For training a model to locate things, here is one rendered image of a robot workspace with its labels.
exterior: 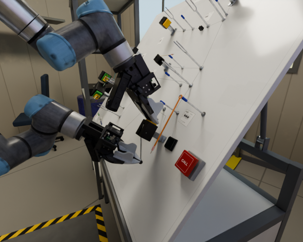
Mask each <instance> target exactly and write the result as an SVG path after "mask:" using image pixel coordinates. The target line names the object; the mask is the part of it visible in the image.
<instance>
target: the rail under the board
mask: <svg viewBox="0 0 303 242"><path fill-rule="evenodd" d="M101 165H102V168H103V171H104V175H105V178H106V181H107V184H108V188H109V191H110V194H111V198H112V201H113V204H114V208H115V211H116V214H117V218H118V221H119V224H120V228H121V231H122V234H123V237H124V241H125V242H132V239H131V236H130V233H129V230H128V227H127V225H126V221H125V218H124V215H123V212H122V209H121V207H120V204H119V201H118V198H117V195H116V192H115V190H114V186H113V183H112V180H111V177H110V174H109V172H108V169H107V166H106V163H105V160H104V159H103V158H102V159H101Z"/></svg>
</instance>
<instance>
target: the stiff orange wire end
mask: <svg viewBox="0 0 303 242"><path fill-rule="evenodd" d="M182 97H183V96H182V95H181V97H180V96H179V97H178V98H179V99H178V101H177V103H176V105H175V107H174V109H173V110H172V112H171V114H170V116H169V118H168V120H167V122H166V124H165V126H164V127H163V129H162V131H161V133H160V135H159V137H158V139H157V141H156V142H155V144H154V146H153V147H152V149H151V153H152V151H153V150H154V148H155V146H156V144H157V142H158V140H159V138H160V136H161V134H162V133H163V131H164V129H165V127H166V125H167V123H168V121H169V119H170V118H171V116H172V114H173V112H174V110H175V108H176V106H177V104H178V102H179V101H180V99H181V98H182ZM151 153H150V154H151Z"/></svg>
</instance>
